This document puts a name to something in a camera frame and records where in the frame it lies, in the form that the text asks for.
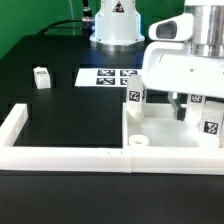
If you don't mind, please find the white U-shaped fence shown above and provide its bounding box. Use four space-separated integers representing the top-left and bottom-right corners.
0 104 224 175

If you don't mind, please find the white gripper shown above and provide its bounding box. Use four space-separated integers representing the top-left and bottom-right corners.
142 41 224 121

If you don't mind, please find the black cable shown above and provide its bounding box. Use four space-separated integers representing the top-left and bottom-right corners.
37 18 95 36

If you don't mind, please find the white marker sheet with tags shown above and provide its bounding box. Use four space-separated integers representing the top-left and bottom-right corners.
75 68 141 87

